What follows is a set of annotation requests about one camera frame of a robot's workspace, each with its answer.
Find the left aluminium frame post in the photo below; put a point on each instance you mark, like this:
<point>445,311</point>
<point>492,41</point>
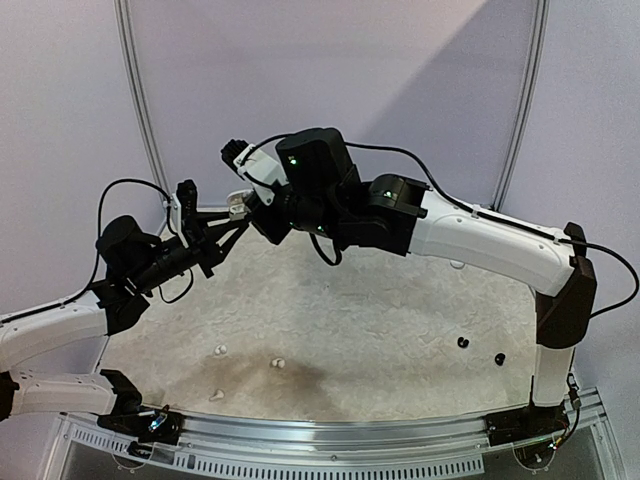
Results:
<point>124,22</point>

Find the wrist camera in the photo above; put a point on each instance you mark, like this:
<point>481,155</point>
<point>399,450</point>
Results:
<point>182,210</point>
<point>264,173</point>

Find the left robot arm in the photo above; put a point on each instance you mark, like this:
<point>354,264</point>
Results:
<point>137,263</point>

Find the right aluminium frame post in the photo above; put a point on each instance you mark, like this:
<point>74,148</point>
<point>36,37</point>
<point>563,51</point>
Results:
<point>525,100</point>

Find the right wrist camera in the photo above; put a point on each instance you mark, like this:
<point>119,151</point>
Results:
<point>264,173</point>

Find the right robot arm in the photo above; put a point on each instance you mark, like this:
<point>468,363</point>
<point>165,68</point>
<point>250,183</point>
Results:
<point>311,184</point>

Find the aluminium frame post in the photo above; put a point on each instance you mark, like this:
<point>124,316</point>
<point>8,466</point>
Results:
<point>525,100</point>
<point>124,22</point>

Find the white stem earbud charging case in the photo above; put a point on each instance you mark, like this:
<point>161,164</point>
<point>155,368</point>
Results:
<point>237,204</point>

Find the white stem earbud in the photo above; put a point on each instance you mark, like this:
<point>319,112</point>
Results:
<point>218,395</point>

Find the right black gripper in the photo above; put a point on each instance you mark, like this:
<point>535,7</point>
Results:
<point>270,220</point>

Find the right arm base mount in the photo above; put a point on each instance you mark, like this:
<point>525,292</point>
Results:
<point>525,423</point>

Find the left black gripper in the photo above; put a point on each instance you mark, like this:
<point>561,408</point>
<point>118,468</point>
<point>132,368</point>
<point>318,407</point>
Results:
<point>202,239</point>

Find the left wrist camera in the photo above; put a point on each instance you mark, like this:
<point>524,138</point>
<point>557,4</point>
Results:
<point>182,210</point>

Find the aluminium front rail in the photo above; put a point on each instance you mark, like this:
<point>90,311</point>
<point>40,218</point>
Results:
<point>218,447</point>

